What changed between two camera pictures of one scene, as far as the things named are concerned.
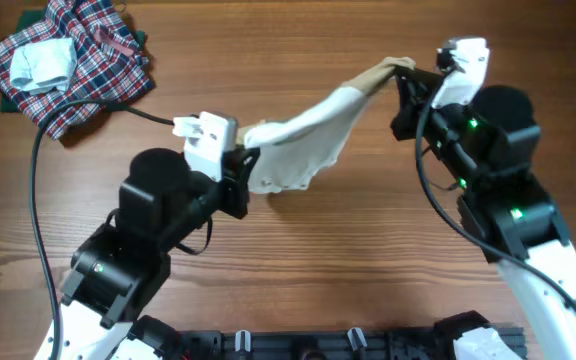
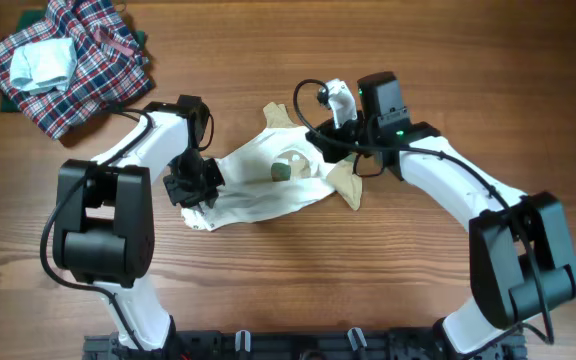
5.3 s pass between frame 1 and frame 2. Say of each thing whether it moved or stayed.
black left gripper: moved
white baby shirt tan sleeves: moved
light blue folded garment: stayed
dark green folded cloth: stayed
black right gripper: moved
